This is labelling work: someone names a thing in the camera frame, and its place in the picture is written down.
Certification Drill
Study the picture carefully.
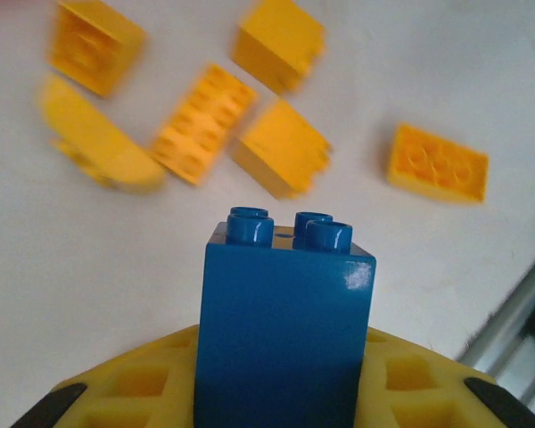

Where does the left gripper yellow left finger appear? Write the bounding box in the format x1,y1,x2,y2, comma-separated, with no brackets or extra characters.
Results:
11,324,201,428

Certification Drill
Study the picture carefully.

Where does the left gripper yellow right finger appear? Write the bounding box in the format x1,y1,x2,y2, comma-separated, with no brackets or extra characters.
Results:
354,327,535,428

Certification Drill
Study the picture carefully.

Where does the blue tall lego brick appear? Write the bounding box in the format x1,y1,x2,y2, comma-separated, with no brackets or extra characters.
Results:
193,206,378,428

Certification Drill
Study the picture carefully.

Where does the yellow flat lego brick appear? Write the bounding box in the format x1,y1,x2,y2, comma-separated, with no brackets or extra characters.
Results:
386,123,490,205

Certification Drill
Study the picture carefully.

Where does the yellow curved lego brick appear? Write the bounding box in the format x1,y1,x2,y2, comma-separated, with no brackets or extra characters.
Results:
37,73,167,196

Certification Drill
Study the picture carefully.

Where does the yellow tall lego brick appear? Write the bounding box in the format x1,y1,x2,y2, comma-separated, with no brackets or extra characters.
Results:
228,98,333,201
231,0,327,95
45,0,148,98

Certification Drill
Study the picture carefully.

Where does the yellow eight-stud lego brick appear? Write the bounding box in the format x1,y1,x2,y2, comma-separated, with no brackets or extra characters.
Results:
149,62,259,187

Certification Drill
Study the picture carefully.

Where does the aluminium table frame rail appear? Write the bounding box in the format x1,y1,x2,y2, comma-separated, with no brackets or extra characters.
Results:
454,240,535,402

